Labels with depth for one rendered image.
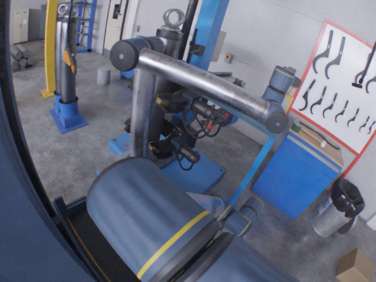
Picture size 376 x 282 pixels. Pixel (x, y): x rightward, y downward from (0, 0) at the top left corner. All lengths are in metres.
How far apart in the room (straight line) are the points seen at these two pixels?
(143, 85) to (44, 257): 0.95
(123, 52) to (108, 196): 0.68
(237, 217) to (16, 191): 0.88
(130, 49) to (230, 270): 0.80
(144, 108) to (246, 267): 1.05
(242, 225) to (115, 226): 0.77
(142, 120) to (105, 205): 0.97
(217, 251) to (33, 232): 0.29
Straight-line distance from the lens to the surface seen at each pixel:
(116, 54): 0.87
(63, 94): 2.64
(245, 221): 0.97
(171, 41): 1.45
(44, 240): 0.40
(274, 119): 0.82
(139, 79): 1.09
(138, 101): 1.14
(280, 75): 0.95
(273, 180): 2.28
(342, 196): 2.39
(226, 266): 0.23
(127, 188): 0.26
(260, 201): 1.10
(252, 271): 0.25
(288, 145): 2.05
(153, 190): 0.25
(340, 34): 3.13
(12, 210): 0.31
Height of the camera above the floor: 1.57
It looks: 35 degrees down
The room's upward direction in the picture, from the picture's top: 17 degrees clockwise
